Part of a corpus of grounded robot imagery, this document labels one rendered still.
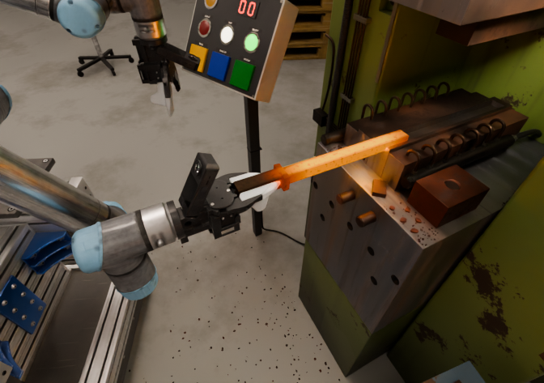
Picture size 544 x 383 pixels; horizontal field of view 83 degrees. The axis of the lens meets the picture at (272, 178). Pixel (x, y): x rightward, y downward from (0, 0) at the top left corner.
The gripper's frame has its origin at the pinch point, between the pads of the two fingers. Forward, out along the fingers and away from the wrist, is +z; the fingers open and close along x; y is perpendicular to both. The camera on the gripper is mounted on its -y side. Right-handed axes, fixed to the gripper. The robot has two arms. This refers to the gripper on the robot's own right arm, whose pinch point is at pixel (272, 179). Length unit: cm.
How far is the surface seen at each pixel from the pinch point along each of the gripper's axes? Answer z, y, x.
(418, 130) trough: 40.6, 1.6, -1.2
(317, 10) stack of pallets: 175, 49, -247
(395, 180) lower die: 27.7, 6.1, 6.8
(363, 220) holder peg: 18.3, 12.3, 9.5
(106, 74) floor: -36, 101, -307
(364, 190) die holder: 21.8, 9.1, 4.4
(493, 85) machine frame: 76, 0, -7
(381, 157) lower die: 27.7, 3.6, 1.3
